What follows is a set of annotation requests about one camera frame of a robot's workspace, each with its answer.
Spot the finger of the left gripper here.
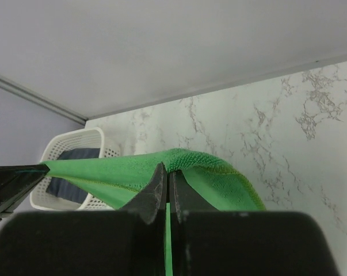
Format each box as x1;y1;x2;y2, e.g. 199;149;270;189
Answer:
0;169;49;221
0;164;44;187

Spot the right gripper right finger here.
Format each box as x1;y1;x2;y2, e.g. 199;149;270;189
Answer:
169;171;340;275

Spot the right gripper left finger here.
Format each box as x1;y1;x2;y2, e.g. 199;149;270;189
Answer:
0;162;167;276

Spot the dark blue towel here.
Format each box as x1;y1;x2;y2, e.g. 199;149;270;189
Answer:
46;147;101;205

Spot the green towel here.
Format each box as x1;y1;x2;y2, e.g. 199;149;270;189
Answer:
61;148;266;275

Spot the white perforated basket left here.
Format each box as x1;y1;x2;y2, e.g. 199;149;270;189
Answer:
29;127;121;211

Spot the left aluminium frame post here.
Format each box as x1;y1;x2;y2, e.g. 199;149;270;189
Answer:
0;75;88;125

